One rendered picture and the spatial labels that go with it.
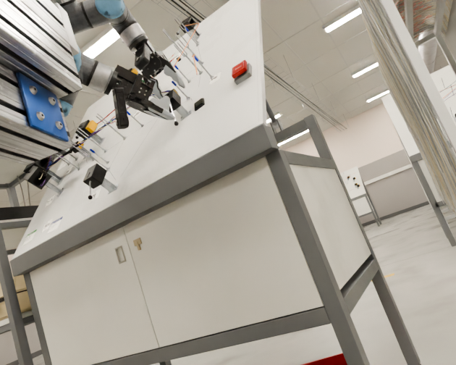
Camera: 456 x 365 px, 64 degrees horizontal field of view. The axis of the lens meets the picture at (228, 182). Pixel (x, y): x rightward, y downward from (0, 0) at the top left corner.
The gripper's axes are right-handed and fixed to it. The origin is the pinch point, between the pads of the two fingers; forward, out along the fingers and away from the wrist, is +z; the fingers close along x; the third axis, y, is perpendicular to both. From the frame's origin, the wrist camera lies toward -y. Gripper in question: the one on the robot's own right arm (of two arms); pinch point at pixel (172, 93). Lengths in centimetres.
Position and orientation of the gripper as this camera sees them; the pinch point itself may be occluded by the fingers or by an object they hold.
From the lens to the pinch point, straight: 128.7
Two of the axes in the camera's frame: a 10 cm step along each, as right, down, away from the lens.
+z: 5.8, 7.9, 2.0
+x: -8.0, 5.0, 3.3
